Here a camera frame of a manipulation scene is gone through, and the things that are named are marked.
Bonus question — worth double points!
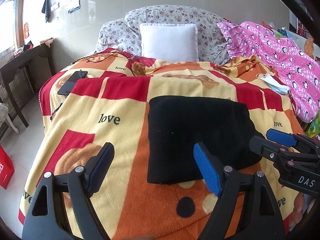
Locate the red shopping bag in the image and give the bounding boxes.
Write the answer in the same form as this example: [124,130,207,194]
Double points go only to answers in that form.
[0,146,15,189]

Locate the black pants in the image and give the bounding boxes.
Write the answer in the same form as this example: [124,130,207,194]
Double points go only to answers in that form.
[147,96,262,185]

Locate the pink penguin quilt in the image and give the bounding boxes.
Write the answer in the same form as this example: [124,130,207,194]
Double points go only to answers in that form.
[217,21,319,123]

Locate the white square pillow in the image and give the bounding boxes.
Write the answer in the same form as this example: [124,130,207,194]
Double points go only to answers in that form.
[139,23,199,63]

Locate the dark wooden desk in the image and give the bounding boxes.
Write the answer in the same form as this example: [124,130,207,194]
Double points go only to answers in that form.
[1,43,56,128]

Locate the dark hanging cloth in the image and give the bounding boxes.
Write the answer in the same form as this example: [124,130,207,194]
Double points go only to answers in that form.
[41,0,51,23]

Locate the white face mask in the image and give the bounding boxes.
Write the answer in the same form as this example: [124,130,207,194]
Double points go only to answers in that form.
[256,74,290,94]

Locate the red orange yellow blanket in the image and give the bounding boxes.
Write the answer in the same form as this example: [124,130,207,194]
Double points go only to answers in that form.
[18,48,302,239]

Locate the black charging cable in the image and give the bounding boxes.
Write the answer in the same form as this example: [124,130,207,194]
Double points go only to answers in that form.
[71,51,137,77]

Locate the black smartphone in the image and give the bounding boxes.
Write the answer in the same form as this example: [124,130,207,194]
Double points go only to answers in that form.
[57,70,88,96]

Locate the floral bedding pile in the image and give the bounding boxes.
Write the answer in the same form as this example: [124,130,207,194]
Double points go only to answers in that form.
[95,5,230,65]

